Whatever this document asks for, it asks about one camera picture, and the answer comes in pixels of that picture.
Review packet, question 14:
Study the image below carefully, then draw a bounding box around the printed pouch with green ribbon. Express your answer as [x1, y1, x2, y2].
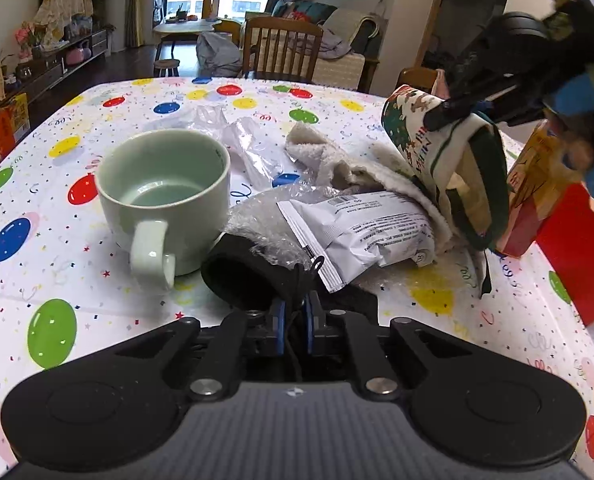
[381, 85, 510, 301]

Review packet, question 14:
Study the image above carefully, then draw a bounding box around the pink flower bouquet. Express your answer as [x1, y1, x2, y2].
[14, 22, 48, 61]

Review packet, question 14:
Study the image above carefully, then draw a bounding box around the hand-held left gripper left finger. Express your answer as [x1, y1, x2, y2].
[47, 301, 285, 402]

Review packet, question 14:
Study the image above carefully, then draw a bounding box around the clear plastic bag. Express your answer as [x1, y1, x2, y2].
[144, 105, 278, 188]

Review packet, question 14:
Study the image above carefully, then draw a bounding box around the black sock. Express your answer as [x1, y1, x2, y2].
[200, 232, 328, 311]

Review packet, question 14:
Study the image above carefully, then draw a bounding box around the sofa with cream cover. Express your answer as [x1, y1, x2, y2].
[269, 0, 380, 92]

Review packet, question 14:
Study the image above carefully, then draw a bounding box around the pale green mug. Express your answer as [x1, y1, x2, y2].
[94, 129, 233, 291]

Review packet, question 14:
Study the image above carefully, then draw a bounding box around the grey fleece cloth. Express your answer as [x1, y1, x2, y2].
[284, 122, 453, 256]

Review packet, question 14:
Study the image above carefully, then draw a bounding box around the balloon print tablecloth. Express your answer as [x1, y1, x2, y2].
[0, 76, 594, 476]

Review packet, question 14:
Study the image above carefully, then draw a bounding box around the bubble wrap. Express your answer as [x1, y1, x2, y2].
[224, 185, 348, 271]

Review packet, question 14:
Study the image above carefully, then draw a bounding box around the yellow cardboard box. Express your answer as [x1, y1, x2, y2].
[0, 92, 32, 133]

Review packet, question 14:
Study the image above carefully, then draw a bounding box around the white foil packet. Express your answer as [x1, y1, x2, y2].
[276, 191, 437, 295]

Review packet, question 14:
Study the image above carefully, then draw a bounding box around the lilac garment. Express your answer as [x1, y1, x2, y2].
[319, 27, 353, 58]

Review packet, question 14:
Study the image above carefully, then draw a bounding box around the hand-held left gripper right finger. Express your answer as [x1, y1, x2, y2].
[304, 294, 543, 402]

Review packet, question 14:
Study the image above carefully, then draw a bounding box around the white coffee table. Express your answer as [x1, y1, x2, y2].
[153, 19, 223, 63]

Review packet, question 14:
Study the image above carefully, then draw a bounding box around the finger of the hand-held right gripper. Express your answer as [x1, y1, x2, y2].
[494, 100, 560, 128]
[423, 72, 528, 131]

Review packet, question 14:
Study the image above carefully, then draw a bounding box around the grey cloth bag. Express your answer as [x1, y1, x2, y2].
[196, 31, 243, 78]

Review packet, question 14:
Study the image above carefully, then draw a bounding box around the tea bottle with white cap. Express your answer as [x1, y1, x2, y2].
[494, 120, 583, 259]

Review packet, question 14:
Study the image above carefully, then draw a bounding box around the yellow grey curtain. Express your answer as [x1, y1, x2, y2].
[124, 0, 150, 48]

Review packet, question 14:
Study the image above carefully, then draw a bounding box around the dark wooden TV cabinet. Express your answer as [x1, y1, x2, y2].
[4, 29, 110, 111]

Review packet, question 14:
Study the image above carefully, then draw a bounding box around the wooden chair dark seat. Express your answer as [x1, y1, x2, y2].
[241, 16, 324, 82]

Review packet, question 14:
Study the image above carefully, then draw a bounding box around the red cardboard box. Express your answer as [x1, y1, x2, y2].
[534, 182, 594, 327]

